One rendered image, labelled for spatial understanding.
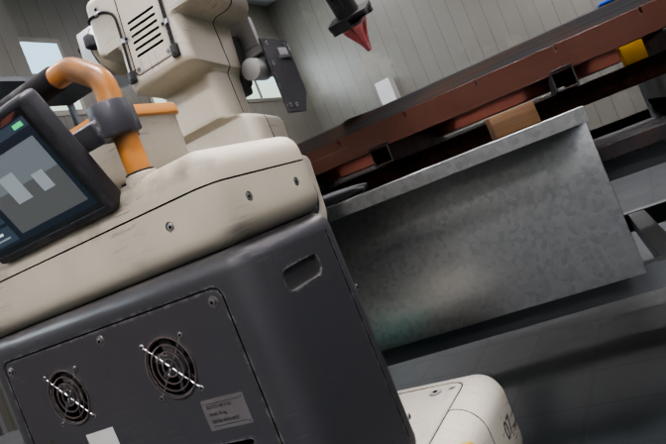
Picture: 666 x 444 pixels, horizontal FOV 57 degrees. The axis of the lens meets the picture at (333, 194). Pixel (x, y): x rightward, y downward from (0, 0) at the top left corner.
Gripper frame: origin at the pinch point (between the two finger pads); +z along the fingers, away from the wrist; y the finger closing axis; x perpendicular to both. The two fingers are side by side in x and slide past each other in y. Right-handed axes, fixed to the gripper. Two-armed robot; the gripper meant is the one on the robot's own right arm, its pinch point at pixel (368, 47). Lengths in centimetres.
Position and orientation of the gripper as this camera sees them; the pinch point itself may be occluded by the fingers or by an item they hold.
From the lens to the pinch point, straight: 150.8
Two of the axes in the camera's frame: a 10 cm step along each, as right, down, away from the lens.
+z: 5.3, 7.5, 3.9
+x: -2.2, 5.7, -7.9
